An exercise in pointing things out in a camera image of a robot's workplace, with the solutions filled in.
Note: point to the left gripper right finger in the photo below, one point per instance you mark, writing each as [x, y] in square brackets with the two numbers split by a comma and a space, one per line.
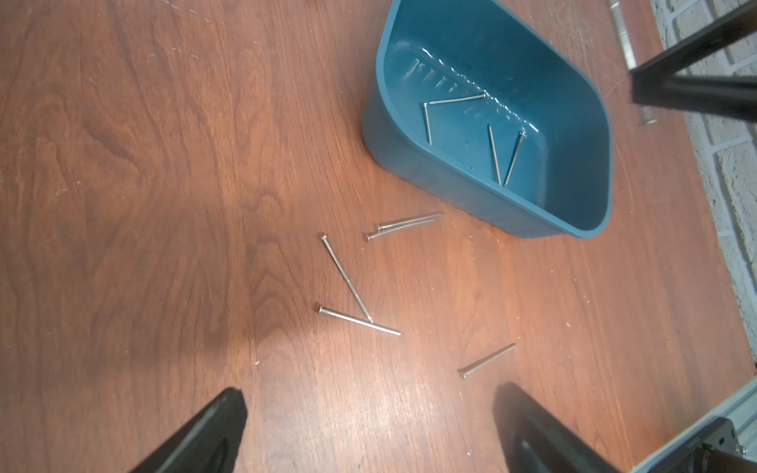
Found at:
[533, 440]

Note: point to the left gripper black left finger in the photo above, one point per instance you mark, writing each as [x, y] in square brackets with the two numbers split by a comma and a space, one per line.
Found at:
[208, 442]

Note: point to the steel nail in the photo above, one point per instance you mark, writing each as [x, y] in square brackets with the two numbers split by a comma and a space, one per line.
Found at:
[465, 372]
[456, 100]
[519, 139]
[494, 154]
[346, 278]
[397, 228]
[324, 311]
[409, 221]
[427, 123]

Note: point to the teal plastic storage box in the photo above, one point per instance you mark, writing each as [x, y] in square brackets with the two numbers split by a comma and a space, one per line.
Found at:
[435, 50]

